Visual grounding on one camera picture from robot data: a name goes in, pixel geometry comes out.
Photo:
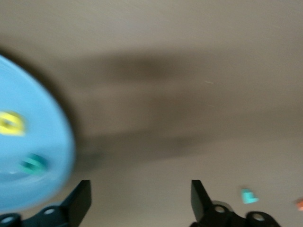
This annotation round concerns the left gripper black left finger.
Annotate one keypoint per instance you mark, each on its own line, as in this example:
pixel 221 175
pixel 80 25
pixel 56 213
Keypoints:
pixel 78 203

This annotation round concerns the orange foam letter t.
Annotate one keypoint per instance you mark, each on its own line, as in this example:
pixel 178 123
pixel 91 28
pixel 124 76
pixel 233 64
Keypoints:
pixel 300 204

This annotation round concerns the blue plate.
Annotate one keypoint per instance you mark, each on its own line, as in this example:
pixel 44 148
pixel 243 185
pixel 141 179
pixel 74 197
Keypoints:
pixel 35 99

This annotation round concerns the yellow foam letter d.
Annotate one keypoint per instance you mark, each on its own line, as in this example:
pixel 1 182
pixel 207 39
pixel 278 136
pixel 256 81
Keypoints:
pixel 19 128

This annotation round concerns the teal foam letter c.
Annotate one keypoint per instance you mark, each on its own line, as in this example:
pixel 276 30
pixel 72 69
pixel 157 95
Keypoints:
pixel 39 160

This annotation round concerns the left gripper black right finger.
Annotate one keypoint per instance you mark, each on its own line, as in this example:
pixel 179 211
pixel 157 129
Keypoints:
pixel 201 203

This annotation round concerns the brown table cover sheet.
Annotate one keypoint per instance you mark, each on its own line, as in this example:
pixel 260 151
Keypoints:
pixel 165 35

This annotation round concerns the teal foam letter r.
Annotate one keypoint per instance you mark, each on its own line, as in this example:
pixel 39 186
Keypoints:
pixel 247 197

